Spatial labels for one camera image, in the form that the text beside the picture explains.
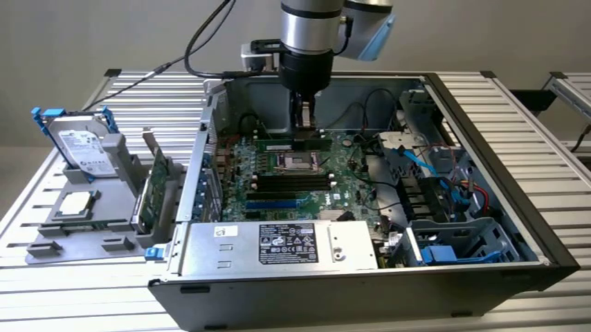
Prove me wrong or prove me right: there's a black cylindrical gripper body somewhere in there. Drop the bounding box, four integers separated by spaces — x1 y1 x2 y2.
277 50 334 93

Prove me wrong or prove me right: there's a green RAM stick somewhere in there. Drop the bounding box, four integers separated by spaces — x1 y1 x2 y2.
253 137 333 153

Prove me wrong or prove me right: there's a black RAM slot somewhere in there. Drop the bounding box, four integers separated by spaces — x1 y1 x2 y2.
256 178 334 184
256 174 334 180
253 186 333 193
254 182 334 189

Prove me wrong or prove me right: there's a CPU socket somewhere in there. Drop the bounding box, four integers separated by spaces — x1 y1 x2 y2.
270 150 322 175

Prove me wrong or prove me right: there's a green motherboard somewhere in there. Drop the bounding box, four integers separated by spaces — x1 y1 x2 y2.
220 132 386 223

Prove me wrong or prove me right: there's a long black expansion slot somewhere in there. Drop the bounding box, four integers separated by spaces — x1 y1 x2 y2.
245 192 297 202

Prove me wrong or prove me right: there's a blue expansion slot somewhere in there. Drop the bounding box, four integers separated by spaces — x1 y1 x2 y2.
245 201 297 210

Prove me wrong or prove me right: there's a silver chipset heatsink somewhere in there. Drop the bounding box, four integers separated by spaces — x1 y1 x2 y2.
316 210 348 223

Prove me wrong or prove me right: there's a green graphics card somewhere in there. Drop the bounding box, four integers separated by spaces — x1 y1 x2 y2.
130 127 168 233

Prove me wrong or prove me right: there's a silver power supply with label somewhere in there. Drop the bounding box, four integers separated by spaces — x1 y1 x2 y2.
176 221 380 277

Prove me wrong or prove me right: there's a silver hard disk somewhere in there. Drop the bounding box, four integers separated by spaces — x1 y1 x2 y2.
46 116 117 179

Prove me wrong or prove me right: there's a grey parts rack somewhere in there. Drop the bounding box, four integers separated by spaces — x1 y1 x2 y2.
25 132 188 266

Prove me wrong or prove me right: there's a blue clip in disk bay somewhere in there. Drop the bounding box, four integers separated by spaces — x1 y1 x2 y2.
422 245 458 266

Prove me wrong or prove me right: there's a grey metal disk bay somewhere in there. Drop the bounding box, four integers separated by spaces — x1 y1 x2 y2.
408 216 525 267

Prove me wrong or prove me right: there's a blue case latch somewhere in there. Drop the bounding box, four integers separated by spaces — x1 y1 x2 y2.
144 243 166 263

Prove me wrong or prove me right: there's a blue disk caddy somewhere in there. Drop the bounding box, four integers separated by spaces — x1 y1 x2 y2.
30 106 116 181

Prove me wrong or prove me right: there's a black open PC case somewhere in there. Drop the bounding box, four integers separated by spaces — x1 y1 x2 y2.
146 71 580 332

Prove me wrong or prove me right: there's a silver CPU chip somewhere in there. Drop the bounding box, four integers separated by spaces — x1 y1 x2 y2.
53 190 101 221

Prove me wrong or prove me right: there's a wrist camera box with bracket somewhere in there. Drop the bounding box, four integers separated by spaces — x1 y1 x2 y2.
238 39 284 73

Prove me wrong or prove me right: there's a black wire inside case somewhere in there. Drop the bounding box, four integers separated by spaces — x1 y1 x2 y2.
329 88 401 136

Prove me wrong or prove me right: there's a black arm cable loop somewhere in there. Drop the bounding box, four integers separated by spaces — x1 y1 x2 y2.
184 0 280 79

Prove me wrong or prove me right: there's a light blue SATA wire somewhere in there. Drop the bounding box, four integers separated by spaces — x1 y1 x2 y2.
400 145 438 179

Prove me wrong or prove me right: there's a thin black cable with plug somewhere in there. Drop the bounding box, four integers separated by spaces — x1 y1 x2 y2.
81 58 188 112

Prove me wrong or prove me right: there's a red wire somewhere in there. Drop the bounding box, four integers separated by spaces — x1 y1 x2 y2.
469 184 493 216

